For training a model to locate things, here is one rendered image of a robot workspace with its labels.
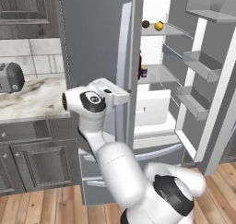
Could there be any grey drawer front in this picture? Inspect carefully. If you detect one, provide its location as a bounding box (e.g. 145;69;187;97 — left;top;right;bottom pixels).
0;118;77;147

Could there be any grey closed fridge door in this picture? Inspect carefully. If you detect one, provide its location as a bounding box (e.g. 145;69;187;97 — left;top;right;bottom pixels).
58;0;146;148

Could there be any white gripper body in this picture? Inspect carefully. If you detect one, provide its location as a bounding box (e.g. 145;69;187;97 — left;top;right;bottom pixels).
94;77;131;108

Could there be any narrow grey door bin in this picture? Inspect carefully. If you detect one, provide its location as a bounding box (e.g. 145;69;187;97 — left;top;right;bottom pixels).
175;85;210;122

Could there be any open fridge door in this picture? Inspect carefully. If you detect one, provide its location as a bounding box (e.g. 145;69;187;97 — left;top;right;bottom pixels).
173;0;236;177

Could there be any grey toaster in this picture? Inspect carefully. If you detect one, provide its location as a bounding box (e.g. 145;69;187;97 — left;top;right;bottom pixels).
0;61;26;95

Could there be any wide grey door bin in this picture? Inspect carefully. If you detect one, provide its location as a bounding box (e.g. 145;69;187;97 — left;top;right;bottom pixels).
182;50;224;83

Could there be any yellow lemon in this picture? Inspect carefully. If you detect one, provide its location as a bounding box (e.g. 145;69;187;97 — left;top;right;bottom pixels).
154;20;164;32

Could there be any grey wall cupboard door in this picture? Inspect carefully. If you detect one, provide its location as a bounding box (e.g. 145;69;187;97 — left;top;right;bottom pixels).
0;0;61;41

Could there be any grey freezer drawer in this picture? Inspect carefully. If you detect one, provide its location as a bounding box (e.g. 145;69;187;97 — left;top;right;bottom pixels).
78;135;187;206

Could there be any dark red bottle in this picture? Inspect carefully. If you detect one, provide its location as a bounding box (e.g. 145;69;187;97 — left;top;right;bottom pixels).
138;51;143;80

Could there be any short glass fridge shelf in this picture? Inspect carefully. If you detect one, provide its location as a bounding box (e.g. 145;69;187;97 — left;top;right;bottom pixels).
140;22;194;40

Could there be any grey base cupboard door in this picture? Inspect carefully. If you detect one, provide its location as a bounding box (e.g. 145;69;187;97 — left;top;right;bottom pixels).
0;144;27;197
10;138;82;193

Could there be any silver fridge door handle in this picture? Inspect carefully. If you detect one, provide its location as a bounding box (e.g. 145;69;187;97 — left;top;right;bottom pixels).
115;1;134;144

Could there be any white crisper drawer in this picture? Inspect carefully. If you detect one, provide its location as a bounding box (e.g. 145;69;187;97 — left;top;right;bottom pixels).
134;88;177;128

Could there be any long glass fridge shelf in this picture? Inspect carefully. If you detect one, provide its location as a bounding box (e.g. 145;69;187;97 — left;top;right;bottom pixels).
137;64;183;85

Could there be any grey fridge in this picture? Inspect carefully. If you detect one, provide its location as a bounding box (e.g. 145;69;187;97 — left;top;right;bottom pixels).
58;0;236;206

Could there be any silver freezer drawer handle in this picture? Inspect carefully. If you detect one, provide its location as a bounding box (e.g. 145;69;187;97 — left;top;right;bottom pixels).
134;142;184;161

